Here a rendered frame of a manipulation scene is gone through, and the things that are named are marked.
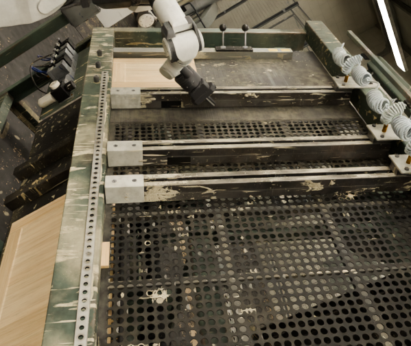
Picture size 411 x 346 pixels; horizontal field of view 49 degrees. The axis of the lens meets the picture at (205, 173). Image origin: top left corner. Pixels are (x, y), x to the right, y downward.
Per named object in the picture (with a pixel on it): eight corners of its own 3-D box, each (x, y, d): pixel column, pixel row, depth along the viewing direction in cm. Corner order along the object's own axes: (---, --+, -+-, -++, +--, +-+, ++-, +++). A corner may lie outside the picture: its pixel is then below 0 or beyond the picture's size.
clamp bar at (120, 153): (108, 153, 170) (103, 97, 155) (403, 145, 186) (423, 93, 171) (108, 169, 163) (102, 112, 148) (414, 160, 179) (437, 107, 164)
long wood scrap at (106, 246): (102, 244, 135) (101, 241, 135) (110, 244, 136) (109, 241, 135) (101, 268, 129) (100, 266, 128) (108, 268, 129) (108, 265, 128)
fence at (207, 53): (114, 54, 237) (113, 47, 234) (289, 55, 250) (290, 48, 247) (113, 58, 233) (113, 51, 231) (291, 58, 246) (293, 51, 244)
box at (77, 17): (61, 2, 241) (88, -17, 237) (75, 20, 248) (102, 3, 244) (58, 9, 232) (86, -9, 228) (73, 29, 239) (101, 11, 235)
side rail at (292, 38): (115, 45, 260) (114, 27, 253) (300, 46, 275) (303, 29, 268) (115, 50, 255) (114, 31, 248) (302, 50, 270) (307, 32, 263)
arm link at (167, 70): (157, 71, 185) (162, 66, 172) (170, 53, 185) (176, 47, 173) (169, 81, 186) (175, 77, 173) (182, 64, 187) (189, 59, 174)
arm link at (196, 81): (195, 110, 192) (175, 92, 186) (193, 98, 200) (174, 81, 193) (217, 91, 188) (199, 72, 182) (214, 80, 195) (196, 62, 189)
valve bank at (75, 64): (34, 47, 229) (72, 22, 224) (53, 69, 238) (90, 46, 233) (15, 97, 191) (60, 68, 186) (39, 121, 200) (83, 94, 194)
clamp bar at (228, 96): (112, 99, 201) (108, 48, 186) (363, 96, 217) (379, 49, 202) (111, 111, 193) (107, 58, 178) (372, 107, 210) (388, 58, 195)
